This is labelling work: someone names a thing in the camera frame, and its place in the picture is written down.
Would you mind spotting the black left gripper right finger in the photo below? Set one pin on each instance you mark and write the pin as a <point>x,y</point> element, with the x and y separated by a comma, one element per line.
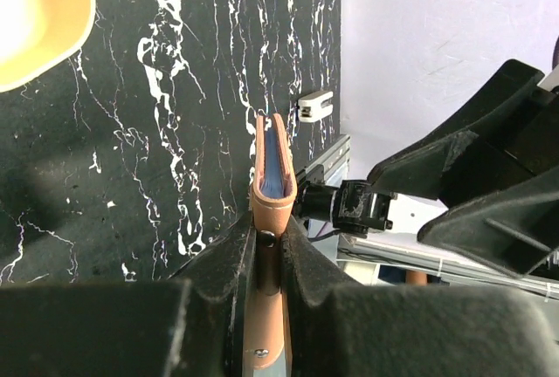
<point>336,326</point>

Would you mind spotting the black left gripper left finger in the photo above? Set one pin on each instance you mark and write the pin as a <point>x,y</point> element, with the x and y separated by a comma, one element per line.
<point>193,324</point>

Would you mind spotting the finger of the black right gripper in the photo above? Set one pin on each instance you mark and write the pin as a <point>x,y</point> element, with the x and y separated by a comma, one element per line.
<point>424,168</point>
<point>511,231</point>

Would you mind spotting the pink leather card holder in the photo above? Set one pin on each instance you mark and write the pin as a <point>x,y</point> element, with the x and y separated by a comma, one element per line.
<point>273,192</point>

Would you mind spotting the tan oval plastic tray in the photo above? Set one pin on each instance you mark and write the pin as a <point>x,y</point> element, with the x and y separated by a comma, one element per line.
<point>36,35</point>

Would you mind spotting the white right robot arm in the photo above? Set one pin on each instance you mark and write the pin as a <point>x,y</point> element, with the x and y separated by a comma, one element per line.
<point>493,164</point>

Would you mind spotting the small white flat device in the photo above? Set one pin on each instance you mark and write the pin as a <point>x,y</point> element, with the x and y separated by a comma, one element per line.
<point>315,106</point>

